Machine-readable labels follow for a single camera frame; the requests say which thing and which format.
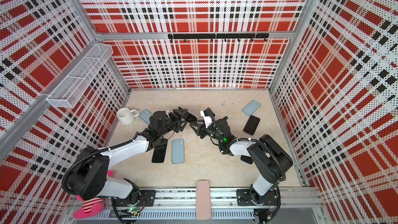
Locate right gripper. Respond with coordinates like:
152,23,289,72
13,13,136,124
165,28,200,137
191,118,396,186
190,120,223,143

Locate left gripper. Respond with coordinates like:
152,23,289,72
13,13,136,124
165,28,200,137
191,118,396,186
159,109,188,136

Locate blue case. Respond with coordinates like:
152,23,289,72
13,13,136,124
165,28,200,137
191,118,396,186
139,109,153,124
242,100,261,116

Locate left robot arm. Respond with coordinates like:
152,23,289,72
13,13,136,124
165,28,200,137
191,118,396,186
61,107,197,204

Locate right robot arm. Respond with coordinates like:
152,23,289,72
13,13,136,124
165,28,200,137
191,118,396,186
190,116,293,206

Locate light blue cased phone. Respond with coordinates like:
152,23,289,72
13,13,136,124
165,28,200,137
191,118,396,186
172,139,185,164

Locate pink phone case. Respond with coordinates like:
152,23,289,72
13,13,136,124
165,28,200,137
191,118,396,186
196,180,212,220

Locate white ceramic mug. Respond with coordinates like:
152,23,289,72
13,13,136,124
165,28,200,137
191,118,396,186
116,107,140,125

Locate pink plush toy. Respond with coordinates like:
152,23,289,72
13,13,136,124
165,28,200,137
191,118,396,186
73,170,114,220

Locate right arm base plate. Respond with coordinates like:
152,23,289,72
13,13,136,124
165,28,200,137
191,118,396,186
236,189,280,206

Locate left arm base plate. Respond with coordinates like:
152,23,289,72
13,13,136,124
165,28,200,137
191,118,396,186
113,189,156,207

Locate black hook rail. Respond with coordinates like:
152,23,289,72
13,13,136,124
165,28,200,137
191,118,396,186
167,33,269,41

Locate white wire basket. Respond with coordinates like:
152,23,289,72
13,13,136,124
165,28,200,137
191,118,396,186
46,43,113,108

